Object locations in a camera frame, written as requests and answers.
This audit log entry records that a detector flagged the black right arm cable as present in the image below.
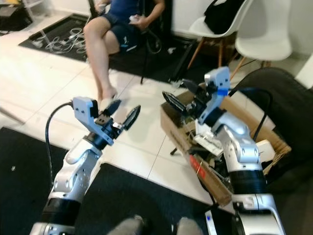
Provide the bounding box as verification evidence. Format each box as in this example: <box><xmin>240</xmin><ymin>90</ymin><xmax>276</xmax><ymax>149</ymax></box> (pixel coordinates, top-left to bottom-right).
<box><xmin>227</xmin><ymin>87</ymin><xmax>273</xmax><ymax>142</ymax></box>

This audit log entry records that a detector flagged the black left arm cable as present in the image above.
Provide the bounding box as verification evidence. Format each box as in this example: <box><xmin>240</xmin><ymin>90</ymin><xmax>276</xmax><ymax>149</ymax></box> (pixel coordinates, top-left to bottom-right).
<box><xmin>45</xmin><ymin>101</ymin><xmax>75</xmax><ymax>182</ymax></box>

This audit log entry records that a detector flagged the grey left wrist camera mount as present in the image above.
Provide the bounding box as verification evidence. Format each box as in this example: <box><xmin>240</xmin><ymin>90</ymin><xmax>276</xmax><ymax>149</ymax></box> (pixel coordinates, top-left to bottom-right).
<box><xmin>72</xmin><ymin>96</ymin><xmax>108</xmax><ymax>140</ymax></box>

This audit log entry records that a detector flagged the large black rug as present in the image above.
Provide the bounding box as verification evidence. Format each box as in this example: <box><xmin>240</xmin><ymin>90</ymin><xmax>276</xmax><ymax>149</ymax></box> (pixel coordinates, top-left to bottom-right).
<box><xmin>0</xmin><ymin>126</ymin><xmax>235</xmax><ymax>235</ymax></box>

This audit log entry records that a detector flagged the white device with blue mark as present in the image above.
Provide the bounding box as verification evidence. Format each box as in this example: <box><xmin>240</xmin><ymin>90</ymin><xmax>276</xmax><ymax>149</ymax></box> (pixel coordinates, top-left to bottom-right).
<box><xmin>204</xmin><ymin>213</ymin><xmax>218</xmax><ymax>235</ymax></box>

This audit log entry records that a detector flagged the black bag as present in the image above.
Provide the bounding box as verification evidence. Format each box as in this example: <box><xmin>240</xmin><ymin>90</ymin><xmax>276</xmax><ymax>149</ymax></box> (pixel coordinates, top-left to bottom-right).
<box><xmin>204</xmin><ymin>0</ymin><xmax>245</xmax><ymax>35</ymax></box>

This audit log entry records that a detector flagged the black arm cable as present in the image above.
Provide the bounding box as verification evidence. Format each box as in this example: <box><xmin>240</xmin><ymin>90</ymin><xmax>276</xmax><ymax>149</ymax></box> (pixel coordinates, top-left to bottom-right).
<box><xmin>45</xmin><ymin>101</ymin><xmax>75</xmax><ymax>182</ymax></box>
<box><xmin>227</xmin><ymin>87</ymin><xmax>273</xmax><ymax>142</ymax></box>

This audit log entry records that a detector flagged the brown cardboard box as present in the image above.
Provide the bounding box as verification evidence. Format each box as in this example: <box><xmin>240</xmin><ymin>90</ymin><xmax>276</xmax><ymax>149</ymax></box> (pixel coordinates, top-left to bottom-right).
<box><xmin>160</xmin><ymin>88</ymin><xmax>291</xmax><ymax>206</ymax></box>

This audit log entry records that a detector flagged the black case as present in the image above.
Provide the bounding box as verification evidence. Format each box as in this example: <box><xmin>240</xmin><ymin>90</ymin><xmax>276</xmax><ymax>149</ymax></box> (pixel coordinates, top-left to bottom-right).
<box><xmin>0</xmin><ymin>2</ymin><xmax>32</xmax><ymax>32</ymax></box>

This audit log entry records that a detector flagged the black floor mat with cables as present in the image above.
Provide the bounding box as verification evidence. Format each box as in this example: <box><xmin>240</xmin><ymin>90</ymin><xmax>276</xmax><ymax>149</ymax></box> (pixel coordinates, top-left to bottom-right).
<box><xmin>19</xmin><ymin>14</ymin><xmax>221</xmax><ymax>84</ymax></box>

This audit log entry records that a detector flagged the grey left robot leg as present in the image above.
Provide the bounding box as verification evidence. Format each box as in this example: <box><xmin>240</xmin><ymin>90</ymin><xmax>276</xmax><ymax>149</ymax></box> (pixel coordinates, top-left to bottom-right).
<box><xmin>110</xmin><ymin>215</ymin><xmax>147</xmax><ymax>235</ymax></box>

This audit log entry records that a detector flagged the white paper trash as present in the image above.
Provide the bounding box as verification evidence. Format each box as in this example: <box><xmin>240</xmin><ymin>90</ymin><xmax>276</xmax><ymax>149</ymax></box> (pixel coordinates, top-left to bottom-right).
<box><xmin>193</xmin><ymin>120</ymin><xmax>225</xmax><ymax>157</ymax></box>

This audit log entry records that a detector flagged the white wire shelf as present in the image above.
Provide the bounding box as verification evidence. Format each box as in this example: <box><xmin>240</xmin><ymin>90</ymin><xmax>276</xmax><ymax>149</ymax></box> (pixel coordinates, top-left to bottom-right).
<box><xmin>22</xmin><ymin>0</ymin><xmax>47</xmax><ymax>20</ymax></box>

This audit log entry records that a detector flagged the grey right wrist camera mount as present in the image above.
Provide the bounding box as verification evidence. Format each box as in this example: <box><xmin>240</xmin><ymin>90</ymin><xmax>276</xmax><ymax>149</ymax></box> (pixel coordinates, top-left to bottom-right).
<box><xmin>201</xmin><ymin>67</ymin><xmax>230</xmax><ymax>120</ymax></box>

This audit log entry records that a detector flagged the seated person in blue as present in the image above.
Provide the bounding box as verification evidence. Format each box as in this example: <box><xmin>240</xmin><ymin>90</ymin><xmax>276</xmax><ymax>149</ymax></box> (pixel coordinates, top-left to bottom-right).
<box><xmin>83</xmin><ymin>0</ymin><xmax>166</xmax><ymax>106</ymax></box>

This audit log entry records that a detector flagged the white cable bundle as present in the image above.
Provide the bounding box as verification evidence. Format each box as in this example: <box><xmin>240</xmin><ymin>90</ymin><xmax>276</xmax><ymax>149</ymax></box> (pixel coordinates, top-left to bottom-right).
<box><xmin>37</xmin><ymin>27</ymin><xmax>91</xmax><ymax>54</ymax></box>

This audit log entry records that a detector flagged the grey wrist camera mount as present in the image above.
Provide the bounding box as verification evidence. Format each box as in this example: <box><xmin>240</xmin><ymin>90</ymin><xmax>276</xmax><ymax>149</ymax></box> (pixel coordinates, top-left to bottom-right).
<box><xmin>201</xmin><ymin>67</ymin><xmax>230</xmax><ymax>120</ymax></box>
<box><xmin>72</xmin><ymin>96</ymin><xmax>108</xmax><ymax>140</ymax></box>

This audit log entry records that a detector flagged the grey robot leg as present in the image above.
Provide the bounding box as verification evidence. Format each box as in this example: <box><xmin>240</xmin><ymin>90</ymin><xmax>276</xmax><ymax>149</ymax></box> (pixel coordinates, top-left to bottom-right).
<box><xmin>174</xmin><ymin>218</ymin><xmax>203</xmax><ymax>235</ymax></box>
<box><xmin>110</xmin><ymin>215</ymin><xmax>147</xmax><ymax>235</ymax></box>

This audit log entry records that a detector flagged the white chair with wooden legs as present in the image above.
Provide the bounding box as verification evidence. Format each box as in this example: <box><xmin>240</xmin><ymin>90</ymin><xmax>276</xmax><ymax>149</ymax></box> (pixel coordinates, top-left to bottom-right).
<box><xmin>187</xmin><ymin>0</ymin><xmax>255</xmax><ymax>69</ymax></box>
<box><xmin>230</xmin><ymin>0</ymin><xmax>291</xmax><ymax>81</ymax></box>

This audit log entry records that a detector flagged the grey right robot leg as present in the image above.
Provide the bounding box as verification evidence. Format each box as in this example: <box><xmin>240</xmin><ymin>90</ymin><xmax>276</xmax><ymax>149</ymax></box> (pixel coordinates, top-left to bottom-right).
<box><xmin>174</xmin><ymin>218</ymin><xmax>203</xmax><ymax>235</ymax></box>

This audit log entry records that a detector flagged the black chair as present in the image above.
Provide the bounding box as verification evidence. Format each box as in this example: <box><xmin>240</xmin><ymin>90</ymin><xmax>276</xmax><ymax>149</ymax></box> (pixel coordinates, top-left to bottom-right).
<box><xmin>139</xmin><ymin>29</ymin><xmax>164</xmax><ymax>85</ymax></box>

